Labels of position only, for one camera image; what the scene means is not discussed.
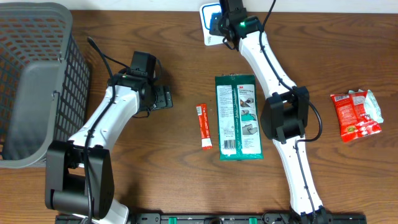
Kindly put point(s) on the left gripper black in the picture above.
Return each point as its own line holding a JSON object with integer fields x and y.
{"x": 164, "y": 98}

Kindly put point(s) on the light green wipes pack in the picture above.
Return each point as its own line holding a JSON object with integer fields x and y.
{"x": 369, "y": 103}

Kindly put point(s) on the red snack bag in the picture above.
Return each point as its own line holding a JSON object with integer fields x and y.
{"x": 354, "y": 122}

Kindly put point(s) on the dark green packet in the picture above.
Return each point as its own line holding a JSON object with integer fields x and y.
{"x": 238, "y": 122}

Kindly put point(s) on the red packet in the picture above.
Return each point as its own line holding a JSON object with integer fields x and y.
{"x": 206, "y": 143}

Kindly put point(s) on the white barcode scanner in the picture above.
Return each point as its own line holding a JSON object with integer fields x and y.
{"x": 210, "y": 14}

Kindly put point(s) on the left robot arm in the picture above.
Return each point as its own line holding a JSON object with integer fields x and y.
{"x": 79, "y": 176}

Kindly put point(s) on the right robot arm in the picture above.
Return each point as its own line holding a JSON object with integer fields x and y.
{"x": 285, "y": 113}

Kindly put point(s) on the grey plastic mesh basket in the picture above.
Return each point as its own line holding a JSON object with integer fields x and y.
{"x": 45, "y": 81}

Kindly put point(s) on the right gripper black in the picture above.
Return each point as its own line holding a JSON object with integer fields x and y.
{"x": 224, "y": 35}

